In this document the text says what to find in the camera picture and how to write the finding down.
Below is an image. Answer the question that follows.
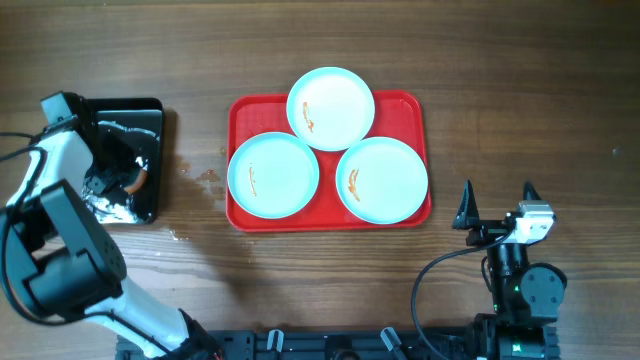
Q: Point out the orange green sponge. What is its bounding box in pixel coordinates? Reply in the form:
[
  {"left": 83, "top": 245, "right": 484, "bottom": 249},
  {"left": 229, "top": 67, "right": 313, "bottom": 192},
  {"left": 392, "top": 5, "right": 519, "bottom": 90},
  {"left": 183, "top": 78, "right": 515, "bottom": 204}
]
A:
[{"left": 123, "top": 168, "right": 148, "bottom": 194}]

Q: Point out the red plastic tray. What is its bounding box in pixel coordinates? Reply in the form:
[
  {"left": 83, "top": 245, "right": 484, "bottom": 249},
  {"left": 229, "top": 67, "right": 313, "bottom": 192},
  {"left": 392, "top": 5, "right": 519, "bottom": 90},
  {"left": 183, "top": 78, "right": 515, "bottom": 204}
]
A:
[{"left": 226, "top": 90, "right": 428, "bottom": 233}]

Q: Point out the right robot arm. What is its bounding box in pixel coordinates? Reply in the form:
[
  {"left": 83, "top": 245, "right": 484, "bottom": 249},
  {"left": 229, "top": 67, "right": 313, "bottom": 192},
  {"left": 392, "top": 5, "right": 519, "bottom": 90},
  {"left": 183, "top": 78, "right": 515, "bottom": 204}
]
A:
[{"left": 452, "top": 182, "right": 568, "bottom": 359}]

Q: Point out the light blue plate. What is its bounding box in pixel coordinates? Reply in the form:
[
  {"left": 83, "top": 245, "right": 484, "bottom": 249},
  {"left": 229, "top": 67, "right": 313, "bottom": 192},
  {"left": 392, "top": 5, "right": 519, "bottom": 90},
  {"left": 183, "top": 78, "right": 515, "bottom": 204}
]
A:
[
  {"left": 285, "top": 67, "right": 376, "bottom": 152},
  {"left": 335, "top": 137, "right": 429, "bottom": 225},
  {"left": 227, "top": 132, "right": 320, "bottom": 220}
]

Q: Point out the black water basin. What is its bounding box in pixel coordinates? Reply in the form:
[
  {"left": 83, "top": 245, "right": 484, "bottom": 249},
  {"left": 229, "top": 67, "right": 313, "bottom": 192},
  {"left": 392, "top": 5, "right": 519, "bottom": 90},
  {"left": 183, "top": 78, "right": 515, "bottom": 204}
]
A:
[{"left": 81, "top": 98, "right": 165, "bottom": 224}]

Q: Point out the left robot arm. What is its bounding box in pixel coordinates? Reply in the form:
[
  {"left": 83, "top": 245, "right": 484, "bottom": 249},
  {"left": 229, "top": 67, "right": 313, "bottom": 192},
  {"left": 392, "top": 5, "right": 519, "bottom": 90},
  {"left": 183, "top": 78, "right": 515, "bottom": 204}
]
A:
[{"left": 1, "top": 129, "right": 223, "bottom": 359}]

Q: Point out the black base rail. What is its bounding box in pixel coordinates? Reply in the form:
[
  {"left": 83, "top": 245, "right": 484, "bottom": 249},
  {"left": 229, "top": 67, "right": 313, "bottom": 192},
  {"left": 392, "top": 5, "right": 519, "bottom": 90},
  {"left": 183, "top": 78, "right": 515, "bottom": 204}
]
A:
[{"left": 115, "top": 327, "right": 561, "bottom": 360}]

